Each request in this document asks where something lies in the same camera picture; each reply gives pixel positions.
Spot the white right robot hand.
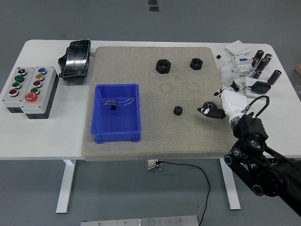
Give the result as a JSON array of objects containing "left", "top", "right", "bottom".
[{"left": 197, "top": 89, "right": 249, "bottom": 120}]

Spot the large black gear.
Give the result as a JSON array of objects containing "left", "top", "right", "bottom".
[{"left": 202, "top": 100, "right": 218, "bottom": 111}]

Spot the small black hex nut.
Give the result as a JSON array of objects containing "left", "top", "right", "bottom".
[{"left": 190, "top": 57, "right": 204, "bottom": 71}]

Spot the large black hex nut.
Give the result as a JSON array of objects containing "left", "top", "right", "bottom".
[{"left": 155, "top": 59, "right": 171, "bottom": 74}]

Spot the blue plastic box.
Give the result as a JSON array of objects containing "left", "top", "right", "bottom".
[{"left": 91, "top": 83, "right": 142, "bottom": 144}]

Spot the grey emergency stop button box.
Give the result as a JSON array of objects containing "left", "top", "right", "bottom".
[{"left": 20, "top": 65, "right": 60, "bottom": 120}]

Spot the white square panel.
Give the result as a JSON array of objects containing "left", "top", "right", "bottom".
[{"left": 244, "top": 76, "right": 267, "bottom": 97}]

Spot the crumpled clear plastic bag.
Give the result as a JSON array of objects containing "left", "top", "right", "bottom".
[{"left": 218, "top": 60, "right": 241, "bottom": 87}]

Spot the white circuit breaker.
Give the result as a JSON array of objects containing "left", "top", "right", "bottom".
[{"left": 232, "top": 52, "right": 255, "bottom": 77}]

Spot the white table leg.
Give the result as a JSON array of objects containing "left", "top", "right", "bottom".
[
  {"left": 219, "top": 158, "right": 241, "bottom": 210},
  {"left": 55, "top": 159, "right": 77, "bottom": 214}
]

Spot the grey-brown foam mat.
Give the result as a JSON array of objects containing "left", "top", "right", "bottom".
[{"left": 81, "top": 46, "right": 241, "bottom": 162}]

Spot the silver socket under table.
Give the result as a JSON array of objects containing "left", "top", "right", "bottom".
[{"left": 144, "top": 159, "right": 163, "bottom": 171}]

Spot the grey metal plate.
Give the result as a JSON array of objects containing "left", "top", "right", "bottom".
[{"left": 80, "top": 215, "right": 199, "bottom": 226}]

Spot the black wrapped electronic device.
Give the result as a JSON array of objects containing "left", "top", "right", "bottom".
[{"left": 57, "top": 39, "right": 92, "bottom": 82}]

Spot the black power adapter with cord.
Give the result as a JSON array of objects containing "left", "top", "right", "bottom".
[{"left": 230, "top": 80, "right": 272, "bottom": 96}]

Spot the white flat switch panel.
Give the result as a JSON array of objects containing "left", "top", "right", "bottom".
[{"left": 225, "top": 40, "right": 251, "bottom": 56}]

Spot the black power cable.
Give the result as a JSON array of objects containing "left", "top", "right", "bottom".
[{"left": 156, "top": 161, "right": 211, "bottom": 226}]

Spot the grey selector switch button box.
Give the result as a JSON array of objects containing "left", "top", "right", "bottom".
[{"left": 1, "top": 66, "right": 36, "bottom": 114}]

